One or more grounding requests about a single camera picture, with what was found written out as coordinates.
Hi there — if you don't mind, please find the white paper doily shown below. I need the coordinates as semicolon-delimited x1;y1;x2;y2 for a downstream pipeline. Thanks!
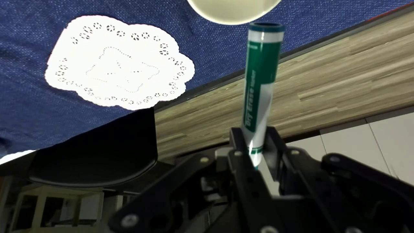
44;14;197;111

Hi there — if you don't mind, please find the blue fabric table cloth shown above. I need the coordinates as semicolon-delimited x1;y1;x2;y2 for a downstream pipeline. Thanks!
0;0;414;159

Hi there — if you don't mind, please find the green marker pen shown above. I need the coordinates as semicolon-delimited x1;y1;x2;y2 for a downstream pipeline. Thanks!
239;22;286;171

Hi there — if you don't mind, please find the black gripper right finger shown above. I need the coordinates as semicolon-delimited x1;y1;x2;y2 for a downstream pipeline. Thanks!
263;127;414;233

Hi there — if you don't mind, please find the black seat chair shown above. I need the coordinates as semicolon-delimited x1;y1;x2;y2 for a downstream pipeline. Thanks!
30;107;159;193

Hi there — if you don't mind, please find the white printed ceramic mug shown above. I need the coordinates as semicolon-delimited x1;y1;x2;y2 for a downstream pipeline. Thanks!
186;0;283;26

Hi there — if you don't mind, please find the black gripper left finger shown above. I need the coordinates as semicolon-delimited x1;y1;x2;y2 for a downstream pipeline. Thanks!
107;127;282;233

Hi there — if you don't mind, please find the white metal frame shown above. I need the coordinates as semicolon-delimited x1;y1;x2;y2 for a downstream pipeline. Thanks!
8;182;109;233

